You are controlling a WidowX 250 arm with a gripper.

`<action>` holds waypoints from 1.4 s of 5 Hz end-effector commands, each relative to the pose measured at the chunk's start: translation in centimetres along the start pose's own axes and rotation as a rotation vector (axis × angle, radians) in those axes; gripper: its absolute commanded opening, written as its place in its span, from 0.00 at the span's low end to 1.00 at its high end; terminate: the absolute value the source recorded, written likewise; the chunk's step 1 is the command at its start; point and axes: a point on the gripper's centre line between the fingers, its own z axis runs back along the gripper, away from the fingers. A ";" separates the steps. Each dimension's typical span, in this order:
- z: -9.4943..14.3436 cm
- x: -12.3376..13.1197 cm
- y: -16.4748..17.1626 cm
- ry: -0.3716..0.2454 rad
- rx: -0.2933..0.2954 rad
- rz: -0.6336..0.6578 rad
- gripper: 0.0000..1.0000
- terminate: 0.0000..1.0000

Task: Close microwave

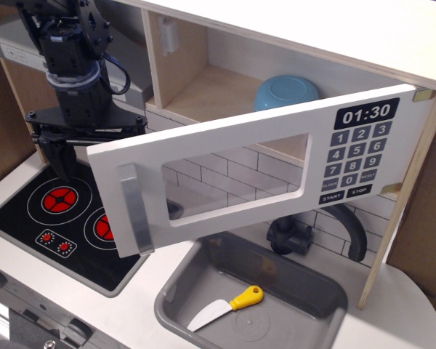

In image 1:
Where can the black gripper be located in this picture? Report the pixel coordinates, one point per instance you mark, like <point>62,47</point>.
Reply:
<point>84,117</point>

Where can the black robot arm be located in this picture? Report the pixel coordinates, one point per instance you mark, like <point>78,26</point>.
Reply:
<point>73,38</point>

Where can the black toy stovetop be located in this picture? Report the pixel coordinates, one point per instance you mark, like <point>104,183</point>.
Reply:
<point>64,224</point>

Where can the grey oven front panel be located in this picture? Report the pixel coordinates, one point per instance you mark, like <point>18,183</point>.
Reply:
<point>35,320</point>

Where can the light blue bowl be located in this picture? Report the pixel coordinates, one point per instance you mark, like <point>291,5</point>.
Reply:
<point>284,90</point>

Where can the dark grey toy faucet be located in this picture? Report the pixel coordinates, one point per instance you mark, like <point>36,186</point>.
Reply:
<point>285,236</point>

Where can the grey sink basin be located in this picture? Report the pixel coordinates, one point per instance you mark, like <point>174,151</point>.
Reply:
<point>230,293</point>

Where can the yellow handled toy knife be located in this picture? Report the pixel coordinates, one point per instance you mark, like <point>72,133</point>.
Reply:
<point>216,309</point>

